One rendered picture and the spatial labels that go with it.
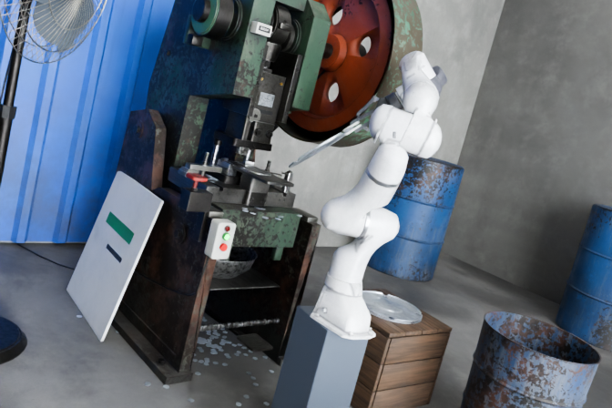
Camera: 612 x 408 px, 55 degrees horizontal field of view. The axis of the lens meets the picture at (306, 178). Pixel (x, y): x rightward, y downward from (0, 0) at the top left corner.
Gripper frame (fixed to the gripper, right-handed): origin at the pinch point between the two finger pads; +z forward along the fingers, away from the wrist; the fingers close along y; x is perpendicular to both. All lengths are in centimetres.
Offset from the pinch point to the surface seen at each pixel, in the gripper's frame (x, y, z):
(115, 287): 12, -7, 113
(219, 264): 3, -20, 73
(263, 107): -6.4, 25.5, 27.2
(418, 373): -10, -98, 28
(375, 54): -25.4, 22.8, -21.0
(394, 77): -14.7, 9.3, -22.9
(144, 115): -14, 52, 76
